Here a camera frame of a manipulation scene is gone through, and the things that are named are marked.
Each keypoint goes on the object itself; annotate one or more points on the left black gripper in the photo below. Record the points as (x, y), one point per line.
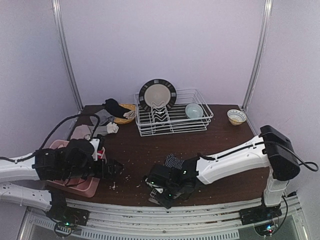
(105, 169)

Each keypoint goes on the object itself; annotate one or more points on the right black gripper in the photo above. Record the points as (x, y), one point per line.
(160, 196)

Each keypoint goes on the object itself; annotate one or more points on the striped navy underwear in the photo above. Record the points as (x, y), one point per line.
(171, 161)

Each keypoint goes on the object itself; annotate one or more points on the red white-trimmed underwear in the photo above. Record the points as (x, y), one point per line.
(101, 153)

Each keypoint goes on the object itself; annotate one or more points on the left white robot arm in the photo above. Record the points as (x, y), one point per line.
(41, 165)

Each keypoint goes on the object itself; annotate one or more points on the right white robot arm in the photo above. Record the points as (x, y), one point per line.
(270, 149)

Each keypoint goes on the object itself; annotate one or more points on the beige pink underwear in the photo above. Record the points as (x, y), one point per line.
(81, 132)

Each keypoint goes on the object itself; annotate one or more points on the grey striped underwear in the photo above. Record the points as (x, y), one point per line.
(104, 118)

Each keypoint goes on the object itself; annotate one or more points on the pink plastic organizer box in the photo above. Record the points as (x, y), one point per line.
(78, 186)

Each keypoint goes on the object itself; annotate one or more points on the grey sock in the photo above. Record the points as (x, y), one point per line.
(110, 128)

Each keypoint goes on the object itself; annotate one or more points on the black sock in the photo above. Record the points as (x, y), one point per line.
(113, 107)

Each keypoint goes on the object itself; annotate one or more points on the white cream sock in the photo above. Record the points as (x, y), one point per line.
(130, 115)

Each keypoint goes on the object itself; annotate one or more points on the light blue bowl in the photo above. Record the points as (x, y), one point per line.
(193, 111)

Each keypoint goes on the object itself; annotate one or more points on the black rimmed grey plate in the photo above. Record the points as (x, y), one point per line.
(157, 93)

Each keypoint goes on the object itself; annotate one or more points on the patterned white yellow bowl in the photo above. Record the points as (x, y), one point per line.
(236, 117)

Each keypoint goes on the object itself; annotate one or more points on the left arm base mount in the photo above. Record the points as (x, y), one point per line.
(66, 221)

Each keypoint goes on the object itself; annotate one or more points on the white wire dish rack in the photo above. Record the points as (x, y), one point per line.
(161, 120)

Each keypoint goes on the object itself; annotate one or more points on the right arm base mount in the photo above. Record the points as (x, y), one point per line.
(260, 217)

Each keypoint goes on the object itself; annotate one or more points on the left metal frame post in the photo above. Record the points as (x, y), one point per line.
(58, 18)

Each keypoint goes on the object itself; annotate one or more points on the metal frame post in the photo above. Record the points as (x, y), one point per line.
(267, 12)
(58, 18)

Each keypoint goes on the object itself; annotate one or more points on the right metal frame post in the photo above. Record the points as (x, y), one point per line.
(267, 12)

